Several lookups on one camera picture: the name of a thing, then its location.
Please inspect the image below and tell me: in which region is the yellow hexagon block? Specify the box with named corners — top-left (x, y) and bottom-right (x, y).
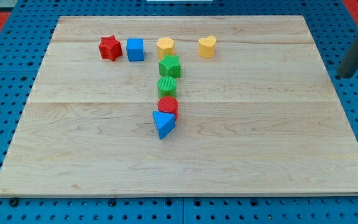
top-left (157, 37), bottom-right (175, 59)

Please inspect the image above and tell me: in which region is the yellow heart block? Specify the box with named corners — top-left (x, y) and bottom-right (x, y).
top-left (198, 35), bottom-right (216, 58)

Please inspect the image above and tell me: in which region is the red cylinder block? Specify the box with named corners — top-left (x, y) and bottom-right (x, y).
top-left (157, 96), bottom-right (179, 120)

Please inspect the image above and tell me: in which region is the blue triangle block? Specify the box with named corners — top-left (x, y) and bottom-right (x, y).
top-left (152, 111), bottom-right (175, 139)

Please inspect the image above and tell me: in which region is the green star block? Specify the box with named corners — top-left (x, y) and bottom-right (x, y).
top-left (158, 54), bottom-right (181, 78)

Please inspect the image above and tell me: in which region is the blue cube block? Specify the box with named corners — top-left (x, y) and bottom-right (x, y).
top-left (126, 39), bottom-right (144, 62)

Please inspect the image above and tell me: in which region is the green cylinder block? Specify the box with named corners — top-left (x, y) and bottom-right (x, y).
top-left (157, 77), bottom-right (177, 98)

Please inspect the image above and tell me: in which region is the red star block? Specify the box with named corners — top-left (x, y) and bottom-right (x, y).
top-left (99, 35), bottom-right (123, 62)

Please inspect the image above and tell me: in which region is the wooden board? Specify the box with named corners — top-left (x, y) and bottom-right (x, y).
top-left (0, 16), bottom-right (358, 198)

